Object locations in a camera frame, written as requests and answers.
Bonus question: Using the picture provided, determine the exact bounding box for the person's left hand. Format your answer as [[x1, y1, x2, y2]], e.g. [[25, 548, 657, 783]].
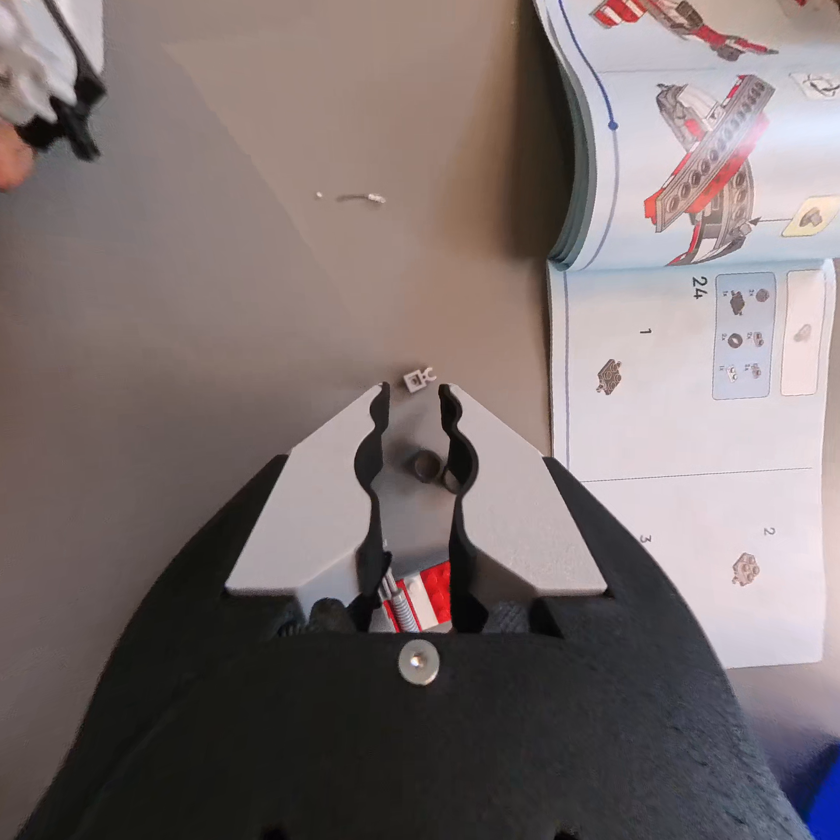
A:
[[0, 123, 37, 193]]

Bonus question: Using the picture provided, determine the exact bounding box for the red white brick assembly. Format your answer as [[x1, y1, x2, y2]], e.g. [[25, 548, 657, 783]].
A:
[[369, 560, 455, 634]]

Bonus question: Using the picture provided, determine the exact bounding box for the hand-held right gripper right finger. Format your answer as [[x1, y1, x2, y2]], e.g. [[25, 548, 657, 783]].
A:
[[437, 384, 608, 634]]

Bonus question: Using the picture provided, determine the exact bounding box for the building instruction booklet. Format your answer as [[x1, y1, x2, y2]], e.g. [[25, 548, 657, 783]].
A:
[[533, 0, 840, 670]]

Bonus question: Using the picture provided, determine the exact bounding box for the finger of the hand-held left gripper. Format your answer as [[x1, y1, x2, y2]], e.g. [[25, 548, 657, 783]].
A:
[[0, 0, 108, 161]]

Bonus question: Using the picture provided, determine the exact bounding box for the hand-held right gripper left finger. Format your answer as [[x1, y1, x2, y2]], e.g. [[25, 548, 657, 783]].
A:
[[225, 382, 393, 632]]

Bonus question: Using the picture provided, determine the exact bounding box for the grey desk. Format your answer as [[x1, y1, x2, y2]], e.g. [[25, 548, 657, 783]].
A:
[[0, 0, 840, 840]]

